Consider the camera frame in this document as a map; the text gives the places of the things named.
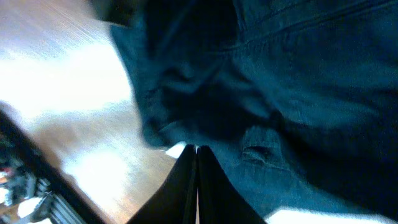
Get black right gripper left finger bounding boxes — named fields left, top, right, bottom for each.
left=127, top=145, right=197, bottom=224

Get dark navy blue shorts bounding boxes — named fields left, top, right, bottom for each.
left=91, top=0, right=397, bottom=220

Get cluttered objects below table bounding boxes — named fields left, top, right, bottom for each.
left=1, top=134, right=87, bottom=224

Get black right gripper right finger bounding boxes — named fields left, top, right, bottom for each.
left=197, top=146, right=266, bottom=224

